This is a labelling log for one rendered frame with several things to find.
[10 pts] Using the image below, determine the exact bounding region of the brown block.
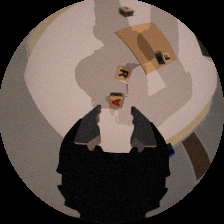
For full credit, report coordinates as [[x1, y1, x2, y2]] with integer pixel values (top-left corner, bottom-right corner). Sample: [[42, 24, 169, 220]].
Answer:
[[155, 51, 172, 65], [115, 65, 132, 82], [119, 6, 134, 17], [109, 93, 123, 108]]

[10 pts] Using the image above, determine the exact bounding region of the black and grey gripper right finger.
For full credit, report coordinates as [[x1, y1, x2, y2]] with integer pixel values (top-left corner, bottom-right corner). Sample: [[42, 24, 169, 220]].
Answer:
[[130, 106, 170, 177]]

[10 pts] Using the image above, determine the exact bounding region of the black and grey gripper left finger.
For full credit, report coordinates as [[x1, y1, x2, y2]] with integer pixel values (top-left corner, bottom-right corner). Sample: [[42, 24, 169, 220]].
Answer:
[[56, 105, 101, 174]]

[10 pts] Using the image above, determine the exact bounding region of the tan flat mat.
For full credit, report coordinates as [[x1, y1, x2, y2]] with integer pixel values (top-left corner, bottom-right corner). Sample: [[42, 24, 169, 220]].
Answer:
[[115, 22, 177, 75]]

